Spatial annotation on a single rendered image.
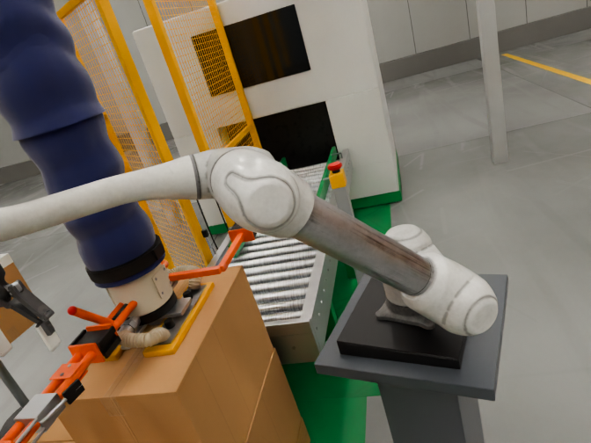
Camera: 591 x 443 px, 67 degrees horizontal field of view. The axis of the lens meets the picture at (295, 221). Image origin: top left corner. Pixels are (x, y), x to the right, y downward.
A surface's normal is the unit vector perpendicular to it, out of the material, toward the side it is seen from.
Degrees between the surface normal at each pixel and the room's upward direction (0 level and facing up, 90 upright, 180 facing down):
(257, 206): 87
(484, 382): 0
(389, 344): 3
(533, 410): 0
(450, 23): 90
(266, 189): 91
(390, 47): 90
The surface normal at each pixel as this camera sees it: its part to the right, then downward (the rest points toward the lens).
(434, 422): -0.44, 0.47
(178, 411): -0.17, 0.44
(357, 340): -0.22, -0.89
